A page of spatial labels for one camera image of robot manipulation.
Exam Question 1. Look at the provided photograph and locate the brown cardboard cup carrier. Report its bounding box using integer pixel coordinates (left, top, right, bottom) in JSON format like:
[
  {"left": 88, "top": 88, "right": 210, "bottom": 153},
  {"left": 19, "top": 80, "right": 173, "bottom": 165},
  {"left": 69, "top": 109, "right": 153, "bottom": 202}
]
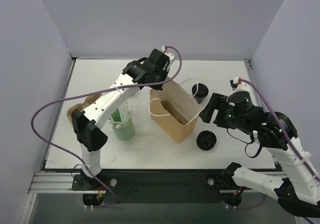
[{"left": 66, "top": 93, "right": 102, "bottom": 123}]

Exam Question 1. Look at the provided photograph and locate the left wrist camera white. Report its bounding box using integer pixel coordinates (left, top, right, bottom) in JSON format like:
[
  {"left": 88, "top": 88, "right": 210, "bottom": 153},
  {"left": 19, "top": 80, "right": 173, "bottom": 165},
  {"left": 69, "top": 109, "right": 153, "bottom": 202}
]
[{"left": 161, "top": 46, "right": 176, "bottom": 71}]

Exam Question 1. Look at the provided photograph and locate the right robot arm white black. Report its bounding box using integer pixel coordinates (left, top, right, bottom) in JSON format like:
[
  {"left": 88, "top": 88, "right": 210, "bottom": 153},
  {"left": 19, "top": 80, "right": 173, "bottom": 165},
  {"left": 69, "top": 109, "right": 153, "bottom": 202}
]
[{"left": 200, "top": 91, "right": 320, "bottom": 218}]

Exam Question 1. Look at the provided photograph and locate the green straw holder cup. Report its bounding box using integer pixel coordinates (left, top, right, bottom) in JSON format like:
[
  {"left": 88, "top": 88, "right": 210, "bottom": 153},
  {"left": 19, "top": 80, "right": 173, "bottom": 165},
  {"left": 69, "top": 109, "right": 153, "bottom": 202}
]
[{"left": 109, "top": 103, "right": 137, "bottom": 142}]

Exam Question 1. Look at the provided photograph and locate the white wrapped straw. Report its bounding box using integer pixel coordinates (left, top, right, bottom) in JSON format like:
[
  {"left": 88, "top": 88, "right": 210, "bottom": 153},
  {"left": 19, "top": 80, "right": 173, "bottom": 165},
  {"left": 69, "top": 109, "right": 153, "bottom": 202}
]
[{"left": 109, "top": 102, "right": 135, "bottom": 131}]

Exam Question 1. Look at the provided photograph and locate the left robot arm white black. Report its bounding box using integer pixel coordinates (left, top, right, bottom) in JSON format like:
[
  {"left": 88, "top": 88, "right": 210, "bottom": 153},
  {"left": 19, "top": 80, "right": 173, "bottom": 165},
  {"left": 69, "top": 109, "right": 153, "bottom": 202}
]
[{"left": 71, "top": 49, "right": 175, "bottom": 190}]

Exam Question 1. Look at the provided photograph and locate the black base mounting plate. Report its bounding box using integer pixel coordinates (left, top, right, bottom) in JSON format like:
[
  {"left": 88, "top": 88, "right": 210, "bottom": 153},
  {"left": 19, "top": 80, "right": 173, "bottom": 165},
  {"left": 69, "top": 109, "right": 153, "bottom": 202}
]
[{"left": 71, "top": 169, "right": 239, "bottom": 206}]

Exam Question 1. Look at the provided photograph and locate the black cup lid stack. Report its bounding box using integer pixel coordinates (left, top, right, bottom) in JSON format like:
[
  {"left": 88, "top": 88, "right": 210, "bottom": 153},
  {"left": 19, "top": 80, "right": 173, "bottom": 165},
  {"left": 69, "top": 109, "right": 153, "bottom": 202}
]
[{"left": 196, "top": 130, "right": 217, "bottom": 151}]

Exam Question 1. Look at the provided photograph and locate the brown paper takeout bag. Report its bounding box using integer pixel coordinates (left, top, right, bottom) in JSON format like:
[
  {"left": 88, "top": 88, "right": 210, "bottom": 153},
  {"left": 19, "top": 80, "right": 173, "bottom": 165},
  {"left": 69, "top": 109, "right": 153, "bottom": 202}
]
[{"left": 148, "top": 80, "right": 202, "bottom": 144}]

